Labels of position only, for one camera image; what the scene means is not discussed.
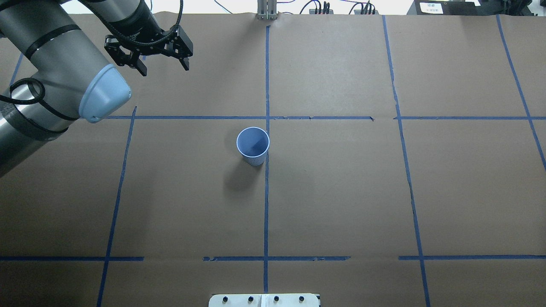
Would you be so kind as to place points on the black box with label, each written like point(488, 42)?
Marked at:
point(443, 7)

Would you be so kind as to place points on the blue paper cup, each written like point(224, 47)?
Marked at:
point(253, 145)

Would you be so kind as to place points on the aluminium frame post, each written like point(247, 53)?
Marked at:
point(267, 10)

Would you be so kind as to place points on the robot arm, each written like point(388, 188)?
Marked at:
point(74, 80)

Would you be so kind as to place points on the lower relay module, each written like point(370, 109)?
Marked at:
point(363, 8)

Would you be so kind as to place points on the relay module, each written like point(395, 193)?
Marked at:
point(363, 8)
point(320, 8)

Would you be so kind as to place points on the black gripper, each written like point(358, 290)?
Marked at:
point(137, 28)

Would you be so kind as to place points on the upper relay module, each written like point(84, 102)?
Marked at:
point(320, 8)

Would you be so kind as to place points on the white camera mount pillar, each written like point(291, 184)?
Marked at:
point(265, 300)

